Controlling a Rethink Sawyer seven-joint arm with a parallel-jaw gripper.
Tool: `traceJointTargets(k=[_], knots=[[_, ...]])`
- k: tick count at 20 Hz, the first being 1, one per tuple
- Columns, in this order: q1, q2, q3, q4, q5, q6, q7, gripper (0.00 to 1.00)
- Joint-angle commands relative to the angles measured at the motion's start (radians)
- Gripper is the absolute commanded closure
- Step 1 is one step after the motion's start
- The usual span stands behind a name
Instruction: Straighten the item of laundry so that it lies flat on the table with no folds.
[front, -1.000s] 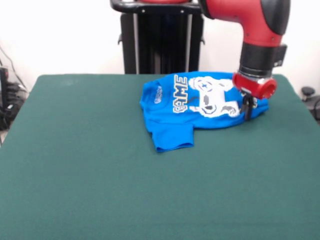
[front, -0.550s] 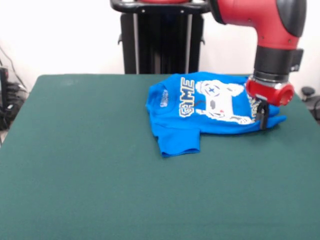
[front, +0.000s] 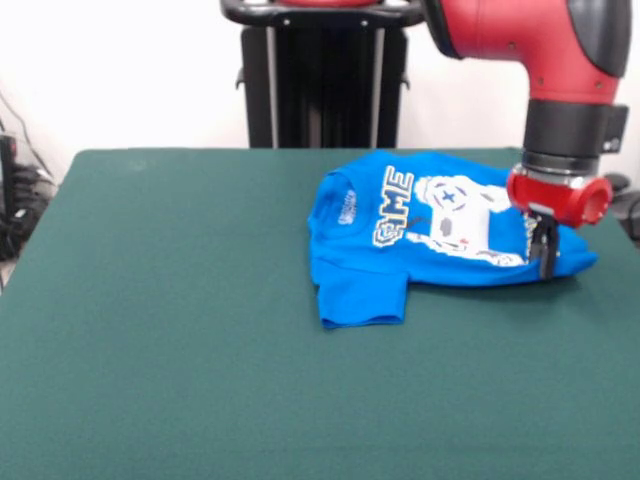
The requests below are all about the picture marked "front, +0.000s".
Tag blue game controller print t-shirt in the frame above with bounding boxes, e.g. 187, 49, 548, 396
306, 149, 600, 331

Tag black office chair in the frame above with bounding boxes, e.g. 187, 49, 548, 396
601, 172, 640, 251

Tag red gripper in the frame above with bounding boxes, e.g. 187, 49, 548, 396
505, 167, 614, 280

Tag black computer box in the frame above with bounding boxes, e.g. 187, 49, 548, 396
0, 132, 19, 221

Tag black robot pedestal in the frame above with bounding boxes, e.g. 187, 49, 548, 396
218, 0, 436, 149

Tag dark green table cloth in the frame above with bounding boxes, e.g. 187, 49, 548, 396
0, 147, 640, 480

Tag black cable bundle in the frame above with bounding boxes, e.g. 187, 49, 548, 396
0, 163, 57, 262

